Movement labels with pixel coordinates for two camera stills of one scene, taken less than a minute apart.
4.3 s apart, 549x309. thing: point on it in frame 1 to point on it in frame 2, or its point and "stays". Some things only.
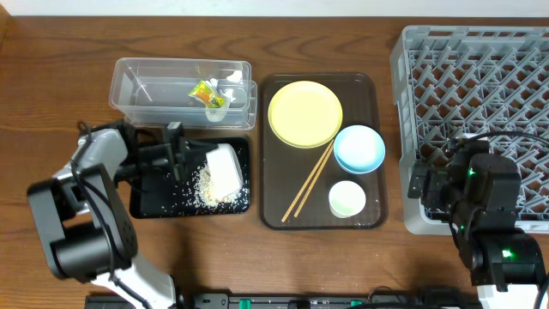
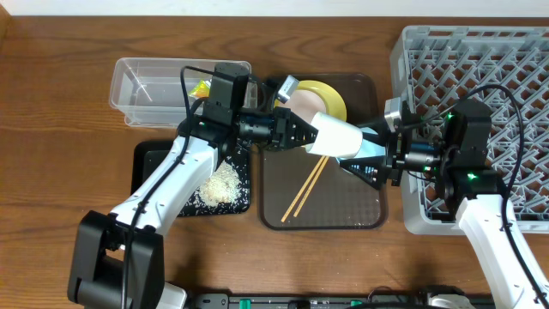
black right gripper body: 419,182 to 393,160
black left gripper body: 175,154 to 279,130
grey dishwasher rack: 480,81 stays
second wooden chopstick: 316,175 stays
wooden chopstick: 311,173 stays
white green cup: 346,199 to 335,137
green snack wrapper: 205,93 stays
